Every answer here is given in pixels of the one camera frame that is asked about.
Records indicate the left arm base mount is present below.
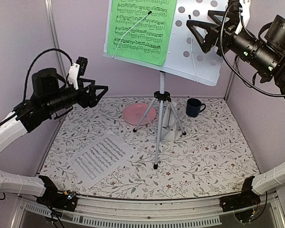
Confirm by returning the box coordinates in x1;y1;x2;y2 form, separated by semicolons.
36;175;78;212

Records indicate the white metronome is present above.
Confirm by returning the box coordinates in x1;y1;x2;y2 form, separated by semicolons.
161;104;180;142

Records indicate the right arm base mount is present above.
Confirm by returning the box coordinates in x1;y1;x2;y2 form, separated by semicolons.
219;176;261;223

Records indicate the aluminium frame post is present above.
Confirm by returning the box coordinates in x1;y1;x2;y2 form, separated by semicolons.
224;56;238;102
44;0;66;77

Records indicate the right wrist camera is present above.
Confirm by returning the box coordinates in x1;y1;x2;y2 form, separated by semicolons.
228;0;252;35

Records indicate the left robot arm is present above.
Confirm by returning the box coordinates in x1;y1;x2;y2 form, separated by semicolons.
0;64;109;206

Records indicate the dark blue cup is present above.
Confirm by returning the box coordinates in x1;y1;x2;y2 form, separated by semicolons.
186;98;206;118

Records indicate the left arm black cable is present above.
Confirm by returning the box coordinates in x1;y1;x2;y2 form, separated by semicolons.
22;48;74;102

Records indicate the right aluminium frame post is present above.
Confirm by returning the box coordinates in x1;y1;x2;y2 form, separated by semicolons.
224;56;238;102

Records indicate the pink plastic plate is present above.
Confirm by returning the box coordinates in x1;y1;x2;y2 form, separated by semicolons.
123;103;157;125

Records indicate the grey perforated music stand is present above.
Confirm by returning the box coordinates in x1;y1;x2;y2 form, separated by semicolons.
102;0;239;170

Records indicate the front aluminium rail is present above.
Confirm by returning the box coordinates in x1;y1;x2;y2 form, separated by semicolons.
10;187;285;228

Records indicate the green sheet music paper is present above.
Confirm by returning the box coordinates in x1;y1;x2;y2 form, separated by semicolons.
107;0;177;66

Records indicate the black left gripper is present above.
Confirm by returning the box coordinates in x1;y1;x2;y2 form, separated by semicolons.
44;77;108;114

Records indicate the left aluminium frame post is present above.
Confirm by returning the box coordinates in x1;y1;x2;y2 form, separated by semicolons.
44;0;66;77

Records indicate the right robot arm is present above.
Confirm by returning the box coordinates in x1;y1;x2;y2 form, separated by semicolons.
186;7;285;99

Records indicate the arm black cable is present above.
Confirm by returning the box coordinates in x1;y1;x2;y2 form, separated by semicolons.
22;48;74;102
219;4;285;97

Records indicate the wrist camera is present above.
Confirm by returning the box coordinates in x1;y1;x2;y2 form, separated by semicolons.
66;57;88;90
228;0;252;35

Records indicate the white sheet music paper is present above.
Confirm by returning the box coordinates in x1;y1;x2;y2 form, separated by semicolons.
67;130;133;188

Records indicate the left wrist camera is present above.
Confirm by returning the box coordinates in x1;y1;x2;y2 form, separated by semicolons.
66;57;88;90

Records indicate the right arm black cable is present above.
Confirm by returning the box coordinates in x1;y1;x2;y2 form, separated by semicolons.
219;4;285;97

